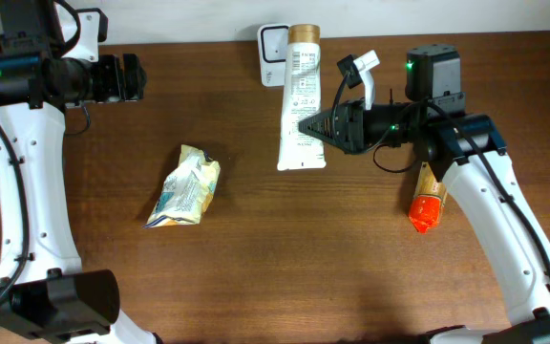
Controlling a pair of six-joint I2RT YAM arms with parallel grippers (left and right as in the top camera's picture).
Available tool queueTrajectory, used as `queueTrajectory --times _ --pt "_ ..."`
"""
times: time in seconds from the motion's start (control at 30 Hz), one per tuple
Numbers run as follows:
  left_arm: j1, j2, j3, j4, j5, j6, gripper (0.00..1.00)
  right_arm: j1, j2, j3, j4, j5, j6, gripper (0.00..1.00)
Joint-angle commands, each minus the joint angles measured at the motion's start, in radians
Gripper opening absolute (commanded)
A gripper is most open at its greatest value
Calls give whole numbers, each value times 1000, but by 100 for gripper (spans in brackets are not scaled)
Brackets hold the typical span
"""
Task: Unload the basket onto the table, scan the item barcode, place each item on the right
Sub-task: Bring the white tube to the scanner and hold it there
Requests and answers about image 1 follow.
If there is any white tube gold cap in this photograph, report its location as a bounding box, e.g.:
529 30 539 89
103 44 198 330
277 24 326 171

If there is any orange spaghetti packet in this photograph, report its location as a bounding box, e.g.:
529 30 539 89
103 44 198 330
408 162 448 234

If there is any cream snack bag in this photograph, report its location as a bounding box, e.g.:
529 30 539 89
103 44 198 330
144 144 221 228

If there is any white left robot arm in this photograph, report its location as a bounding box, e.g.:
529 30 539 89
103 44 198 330
0 1 158 343

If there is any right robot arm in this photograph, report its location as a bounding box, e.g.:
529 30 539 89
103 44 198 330
299 44 550 343

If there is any white barcode scanner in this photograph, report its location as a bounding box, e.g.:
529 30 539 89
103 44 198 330
257 23 289 87

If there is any black right camera cable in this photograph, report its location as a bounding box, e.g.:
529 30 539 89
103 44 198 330
330 71 429 175

